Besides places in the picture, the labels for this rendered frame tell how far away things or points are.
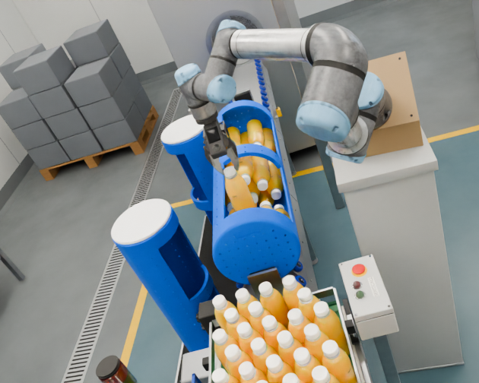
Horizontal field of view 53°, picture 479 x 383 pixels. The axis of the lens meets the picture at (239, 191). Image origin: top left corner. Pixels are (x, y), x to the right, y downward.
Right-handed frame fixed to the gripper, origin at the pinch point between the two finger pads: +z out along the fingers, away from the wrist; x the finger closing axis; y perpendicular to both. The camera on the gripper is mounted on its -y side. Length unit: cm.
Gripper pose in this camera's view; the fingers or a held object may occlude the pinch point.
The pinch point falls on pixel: (229, 170)
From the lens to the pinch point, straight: 154.7
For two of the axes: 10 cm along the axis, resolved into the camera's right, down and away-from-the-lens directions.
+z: 3.4, 7.6, 5.5
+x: -9.4, 3.0, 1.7
